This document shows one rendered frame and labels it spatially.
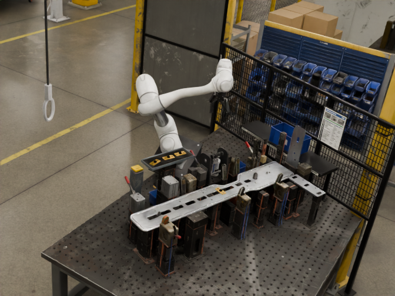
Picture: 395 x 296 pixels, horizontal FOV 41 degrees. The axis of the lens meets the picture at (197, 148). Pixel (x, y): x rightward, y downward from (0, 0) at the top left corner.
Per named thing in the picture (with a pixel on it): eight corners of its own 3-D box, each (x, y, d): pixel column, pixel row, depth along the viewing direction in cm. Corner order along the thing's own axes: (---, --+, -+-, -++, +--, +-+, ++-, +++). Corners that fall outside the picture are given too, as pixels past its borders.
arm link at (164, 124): (161, 146, 437) (156, 124, 447) (180, 140, 436) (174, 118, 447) (135, 97, 369) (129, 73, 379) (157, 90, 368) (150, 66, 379)
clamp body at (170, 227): (165, 280, 336) (170, 235, 318) (151, 266, 346) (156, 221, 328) (178, 273, 342) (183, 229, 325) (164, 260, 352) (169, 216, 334)
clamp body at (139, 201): (133, 246, 360) (136, 203, 342) (124, 237, 367) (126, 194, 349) (144, 241, 366) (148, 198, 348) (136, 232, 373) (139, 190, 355)
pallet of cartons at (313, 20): (303, 93, 807) (318, 26, 755) (257, 77, 843) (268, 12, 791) (332, 73, 896) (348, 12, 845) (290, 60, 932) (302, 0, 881)
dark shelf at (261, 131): (319, 177, 406) (320, 174, 404) (240, 128, 464) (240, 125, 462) (337, 170, 419) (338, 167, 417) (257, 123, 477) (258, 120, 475)
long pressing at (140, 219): (146, 235, 327) (146, 233, 326) (126, 216, 341) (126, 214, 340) (296, 175, 408) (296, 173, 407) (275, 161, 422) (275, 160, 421)
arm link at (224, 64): (214, 77, 367) (215, 84, 355) (217, 56, 359) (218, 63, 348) (230, 78, 367) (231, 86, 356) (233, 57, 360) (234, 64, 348)
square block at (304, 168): (295, 208, 420) (305, 169, 403) (288, 202, 426) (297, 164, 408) (303, 204, 425) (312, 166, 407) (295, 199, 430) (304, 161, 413)
